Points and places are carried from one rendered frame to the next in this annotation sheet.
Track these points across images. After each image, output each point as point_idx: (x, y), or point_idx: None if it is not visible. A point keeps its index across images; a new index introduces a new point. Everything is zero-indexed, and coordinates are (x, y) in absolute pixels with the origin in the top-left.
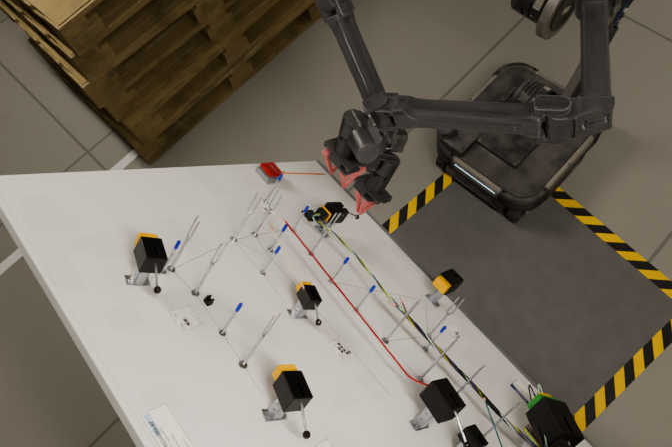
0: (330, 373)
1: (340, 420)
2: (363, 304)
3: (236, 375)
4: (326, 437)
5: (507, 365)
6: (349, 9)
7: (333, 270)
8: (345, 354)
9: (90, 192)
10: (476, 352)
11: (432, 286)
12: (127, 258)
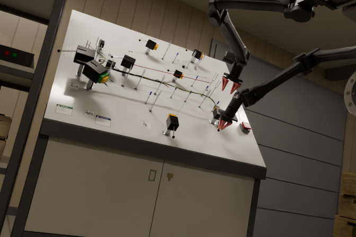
0: (151, 70)
1: (137, 60)
2: (172, 102)
3: (160, 56)
4: (135, 55)
5: (118, 130)
6: (296, 57)
7: (190, 107)
8: (155, 79)
9: (223, 74)
10: (133, 122)
11: (174, 143)
12: (199, 65)
